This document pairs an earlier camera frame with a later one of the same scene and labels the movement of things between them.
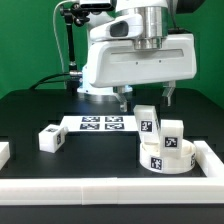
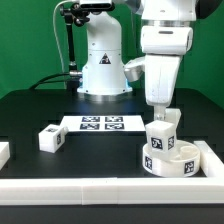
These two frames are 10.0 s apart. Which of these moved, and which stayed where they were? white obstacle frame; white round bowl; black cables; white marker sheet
Moved: white round bowl
Stayed: white marker sheet; white obstacle frame; black cables
